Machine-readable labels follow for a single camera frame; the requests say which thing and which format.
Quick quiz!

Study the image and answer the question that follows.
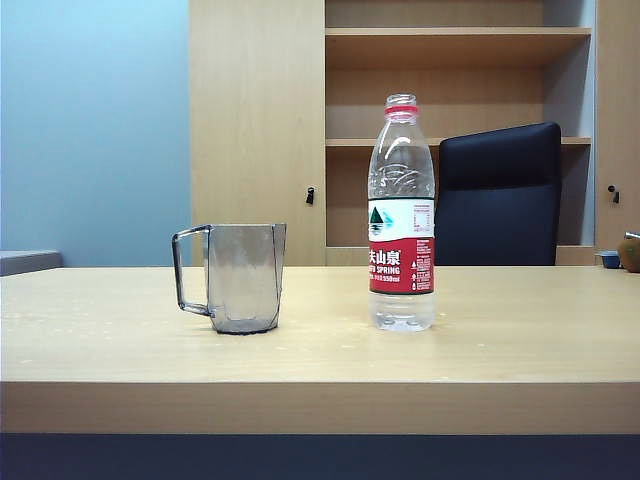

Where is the black office chair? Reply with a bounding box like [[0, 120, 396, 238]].
[[433, 121, 563, 267]]

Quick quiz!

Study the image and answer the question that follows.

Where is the small blue cup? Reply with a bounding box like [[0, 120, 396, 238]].
[[594, 249, 624, 270]]

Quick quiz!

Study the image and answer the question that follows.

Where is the grey transparent plastic mug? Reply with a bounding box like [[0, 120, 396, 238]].
[[171, 223, 288, 336]]

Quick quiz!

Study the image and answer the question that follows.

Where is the grey box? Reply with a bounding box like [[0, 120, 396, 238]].
[[0, 249, 63, 278]]

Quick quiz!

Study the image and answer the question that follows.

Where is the olive brown round object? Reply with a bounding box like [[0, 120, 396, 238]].
[[615, 230, 640, 274]]

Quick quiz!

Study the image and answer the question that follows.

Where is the clear mineral water bottle red label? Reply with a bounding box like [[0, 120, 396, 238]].
[[367, 92, 437, 333]]

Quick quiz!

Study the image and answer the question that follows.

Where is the light wood bookshelf cabinet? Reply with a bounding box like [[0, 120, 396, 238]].
[[188, 0, 640, 268]]

